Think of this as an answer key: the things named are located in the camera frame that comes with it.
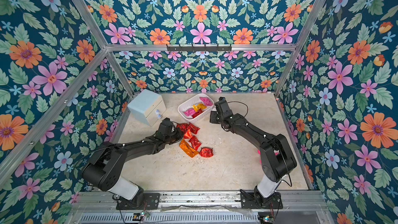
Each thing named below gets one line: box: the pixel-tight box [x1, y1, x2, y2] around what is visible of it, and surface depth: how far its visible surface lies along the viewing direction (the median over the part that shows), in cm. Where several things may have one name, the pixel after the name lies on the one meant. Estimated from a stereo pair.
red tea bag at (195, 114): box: [191, 108, 203, 119], surface depth 107 cm
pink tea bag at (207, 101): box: [199, 96, 214, 106], surface depth 110 cm
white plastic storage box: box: [177, 93, 215, 123], surface depth 110 cm
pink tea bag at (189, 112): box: [183, 108, 196, 117], surface depth 107 cm
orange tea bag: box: [179, 138, 199, 158], surface depth 92 cm
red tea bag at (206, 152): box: [199, 147, 214, 158], surface depth 88 cm
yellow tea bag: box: [191, 102, 208, 112], surface depth 107 cm
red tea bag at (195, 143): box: [188, 135, 202, 151], surface depth 92 cm
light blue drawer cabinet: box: [127, 88, 167, 127], surface depth 100 cm
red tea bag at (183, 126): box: [176, 122, 190, 135], surface depth 100 cm
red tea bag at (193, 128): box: [187, 121, 201, 135], surface depth 98 cm
